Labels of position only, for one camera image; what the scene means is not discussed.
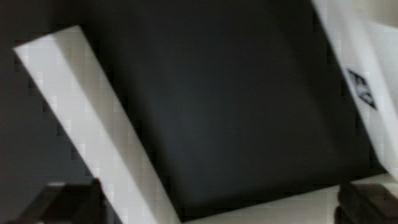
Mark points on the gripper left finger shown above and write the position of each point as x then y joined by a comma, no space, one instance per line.
70,204

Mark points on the white right side fence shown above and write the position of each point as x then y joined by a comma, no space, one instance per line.
72,82

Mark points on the white front rail fence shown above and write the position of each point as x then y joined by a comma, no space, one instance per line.
305,209

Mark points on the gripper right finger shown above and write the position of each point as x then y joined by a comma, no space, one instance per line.
369,205

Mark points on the white desk top tray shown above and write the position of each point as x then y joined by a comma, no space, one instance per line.
362,25

